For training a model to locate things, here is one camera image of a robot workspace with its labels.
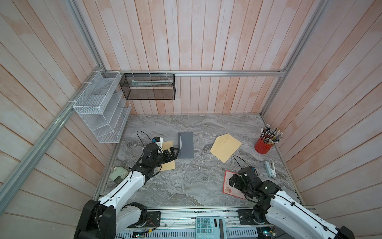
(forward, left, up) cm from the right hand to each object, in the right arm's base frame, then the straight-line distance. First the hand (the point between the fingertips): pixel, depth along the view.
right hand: (234, 182), depth 84 cm
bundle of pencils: (+22, -22, +15) cm, 35 cm away
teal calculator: (-22, +15, +1) cm, 27 cm away
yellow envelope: (+25, +2, -2) cm, 26 cm away
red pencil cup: (+21, -20, +5) cm, 30 cm away
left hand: (+12, +35, +11) cm, 39 cm away
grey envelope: (+26, +29, -2) cm, 39 cm away
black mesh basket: (+45, +51, +34) cm, 76 cm away
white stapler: (+9, -23, 0) cm, 25 cm away
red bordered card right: (-4, +4, 0) cm, 5 cm away
